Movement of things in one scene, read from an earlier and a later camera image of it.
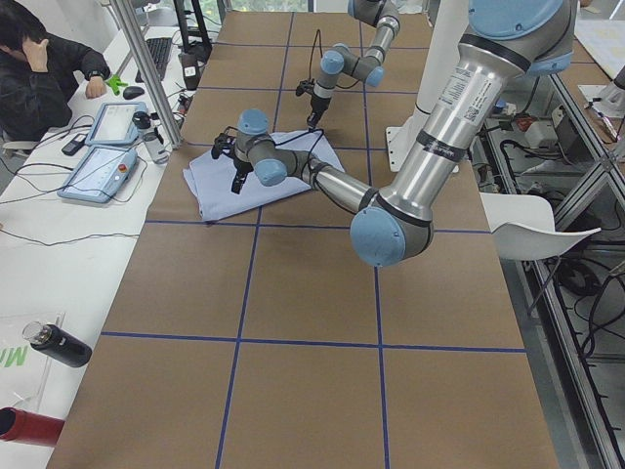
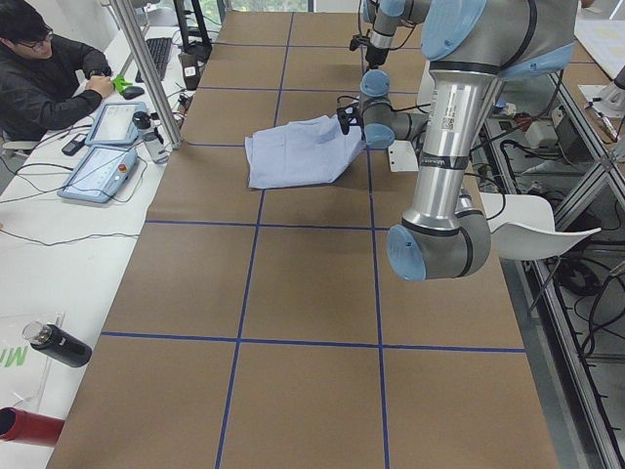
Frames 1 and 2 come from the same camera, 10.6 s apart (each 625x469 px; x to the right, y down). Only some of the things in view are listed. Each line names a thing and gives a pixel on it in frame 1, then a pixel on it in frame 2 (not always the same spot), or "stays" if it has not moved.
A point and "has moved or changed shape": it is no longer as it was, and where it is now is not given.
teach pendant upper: (114, 124) stays
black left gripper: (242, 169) -> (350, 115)
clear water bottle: (151, 137) stays
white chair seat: (524, 229) stays
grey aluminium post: (130, 22) stays
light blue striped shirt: (212, 178) has moved or changed shape
